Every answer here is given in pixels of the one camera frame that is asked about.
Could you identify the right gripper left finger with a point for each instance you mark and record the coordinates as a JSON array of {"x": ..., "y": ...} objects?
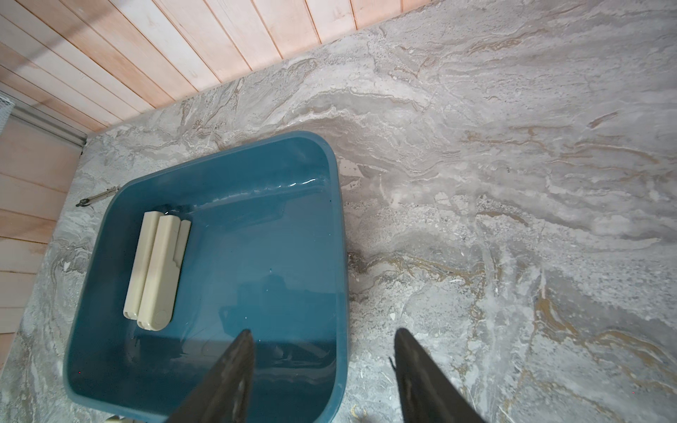
[{"x": 224, "y": 393}]

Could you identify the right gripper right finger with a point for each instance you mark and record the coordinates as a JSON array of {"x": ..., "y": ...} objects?
[{"x": 426, "y": 394}]

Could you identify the teal plastic storage box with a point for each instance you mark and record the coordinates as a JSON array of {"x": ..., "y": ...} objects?
[{"x": 266, "y": 252}]

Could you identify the dark pen on table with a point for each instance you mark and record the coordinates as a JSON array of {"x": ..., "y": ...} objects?
[{"x": 88, "y": 201}]

